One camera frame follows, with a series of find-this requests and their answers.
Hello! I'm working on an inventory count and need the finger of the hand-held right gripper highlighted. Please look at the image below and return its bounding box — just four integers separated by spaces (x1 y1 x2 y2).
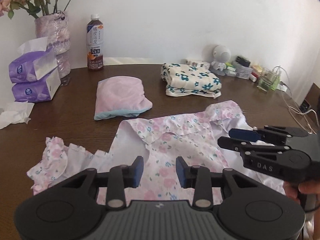
229 125 288 146
217 136 291 156

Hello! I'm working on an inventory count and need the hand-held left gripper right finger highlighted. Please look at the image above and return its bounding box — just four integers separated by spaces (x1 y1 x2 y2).
176 156 260 210

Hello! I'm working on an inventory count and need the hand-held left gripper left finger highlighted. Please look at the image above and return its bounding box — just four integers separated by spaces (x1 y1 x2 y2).
61 156 145 210

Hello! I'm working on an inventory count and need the pink floral dress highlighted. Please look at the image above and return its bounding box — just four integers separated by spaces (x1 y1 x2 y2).
27 100 287 202

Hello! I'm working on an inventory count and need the person's right hand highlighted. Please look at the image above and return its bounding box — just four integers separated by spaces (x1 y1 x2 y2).
282 180 320 205

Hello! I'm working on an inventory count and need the glass cup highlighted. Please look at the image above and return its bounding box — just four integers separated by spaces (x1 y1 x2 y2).
257 67 277 92

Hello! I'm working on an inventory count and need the green spray bottle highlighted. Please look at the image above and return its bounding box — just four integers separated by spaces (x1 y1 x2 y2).
271 74 282 90

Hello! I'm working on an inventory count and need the grey printed tin box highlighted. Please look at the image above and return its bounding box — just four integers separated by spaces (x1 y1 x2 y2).
235 64 253 80

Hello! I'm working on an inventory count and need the black charger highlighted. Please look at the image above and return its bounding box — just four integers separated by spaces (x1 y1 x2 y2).
236 56 251 67

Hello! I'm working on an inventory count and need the cream cloth with teal flowers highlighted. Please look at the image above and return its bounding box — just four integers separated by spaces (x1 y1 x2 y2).
160 62 222 99

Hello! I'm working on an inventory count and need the pink cloth with blue trim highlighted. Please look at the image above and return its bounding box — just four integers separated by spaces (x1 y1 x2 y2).
94 77 153 120

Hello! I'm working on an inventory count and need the white robot-shaped speaker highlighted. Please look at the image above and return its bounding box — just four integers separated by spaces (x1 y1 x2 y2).
209 44 232 75

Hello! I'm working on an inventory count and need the tea bottle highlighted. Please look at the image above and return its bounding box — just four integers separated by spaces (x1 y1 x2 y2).
86 14 104 71

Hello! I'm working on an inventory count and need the purple tissue pack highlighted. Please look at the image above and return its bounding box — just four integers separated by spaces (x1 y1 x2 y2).
9 37 58 83
12 67 61 103

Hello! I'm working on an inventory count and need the crumpled white tissue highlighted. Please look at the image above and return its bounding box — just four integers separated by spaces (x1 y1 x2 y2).
0 102 35 130

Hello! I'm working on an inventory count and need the white cable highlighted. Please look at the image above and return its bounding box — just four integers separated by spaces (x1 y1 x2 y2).
271 66 320 134

